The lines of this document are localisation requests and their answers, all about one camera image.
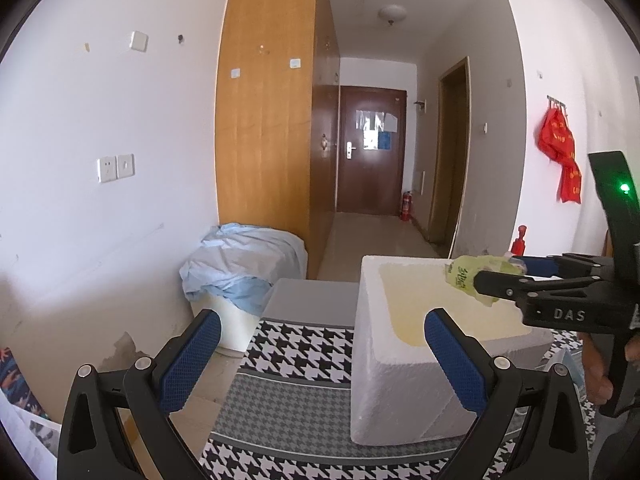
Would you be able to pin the blue paper sheet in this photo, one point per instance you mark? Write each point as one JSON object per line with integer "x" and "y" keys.
{"x": 385, "y": 141}

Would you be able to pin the dark brown door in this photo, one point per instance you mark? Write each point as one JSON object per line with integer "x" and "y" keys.
{"x": 372, "y": 180}

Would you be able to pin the white foam box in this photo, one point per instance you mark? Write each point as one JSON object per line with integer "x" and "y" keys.
{"x": 390, "y": 360}

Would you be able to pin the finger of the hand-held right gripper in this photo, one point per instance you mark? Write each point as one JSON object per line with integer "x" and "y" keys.
{"x": 540, "y": 266}
{"x": 500, "y": 285}

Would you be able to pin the wooden wardrobe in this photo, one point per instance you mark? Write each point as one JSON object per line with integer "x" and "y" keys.
{"x": 265, "y": 135}

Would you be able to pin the round ceiling lamp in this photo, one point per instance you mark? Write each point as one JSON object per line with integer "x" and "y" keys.
{"x": 393, "y": 12}

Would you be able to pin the red fire extinguisher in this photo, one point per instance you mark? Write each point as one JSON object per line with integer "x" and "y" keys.
{"x": 405, "y": 207}

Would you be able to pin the houndstooth tablecloth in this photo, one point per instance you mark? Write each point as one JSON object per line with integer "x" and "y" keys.
{"x": 300, "y": 350}

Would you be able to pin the dark printed cloth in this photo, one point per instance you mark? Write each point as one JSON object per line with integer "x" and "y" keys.
{"x": 17, "y": 385}

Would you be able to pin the metal wall bracket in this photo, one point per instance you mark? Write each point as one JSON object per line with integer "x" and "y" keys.
{"x": 421, "y": 106}

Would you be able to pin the wooden side door frame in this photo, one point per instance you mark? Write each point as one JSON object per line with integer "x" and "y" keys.
{"x": 452, "y": 160}

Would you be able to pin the white red pump bottle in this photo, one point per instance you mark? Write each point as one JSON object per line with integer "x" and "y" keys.
{"x": 520, "y": 242}

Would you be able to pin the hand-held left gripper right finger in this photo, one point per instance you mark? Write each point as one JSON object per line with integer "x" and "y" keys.
{"x": 455, "y": 360}

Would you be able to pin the metal hook rack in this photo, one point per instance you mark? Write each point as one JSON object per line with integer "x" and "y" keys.
{"x": 556, "y": 101}

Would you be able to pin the light blue bed sheet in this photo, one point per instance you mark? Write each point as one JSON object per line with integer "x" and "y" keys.
{"x": 240, "y": 255}

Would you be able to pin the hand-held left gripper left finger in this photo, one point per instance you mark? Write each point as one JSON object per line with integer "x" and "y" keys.
{"x": 192, "y": 355}

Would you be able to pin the red plastic bag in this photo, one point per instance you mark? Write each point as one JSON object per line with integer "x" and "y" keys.
{"x": 555, "y": 135}
{"x": 571, "y": 182}

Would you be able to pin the person's right hand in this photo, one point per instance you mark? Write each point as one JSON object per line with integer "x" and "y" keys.
{"x": 597, "y": 370}

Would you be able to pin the white bin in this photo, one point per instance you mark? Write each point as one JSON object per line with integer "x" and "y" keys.
{"x": 230, "y": 325}

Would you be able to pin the green snack packet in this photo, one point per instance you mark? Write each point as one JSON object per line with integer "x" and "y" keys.
{"x": 462, "y": 275}

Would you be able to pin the white wall switch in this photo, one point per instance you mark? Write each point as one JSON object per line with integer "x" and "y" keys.
{"x": 138, "y": 41}

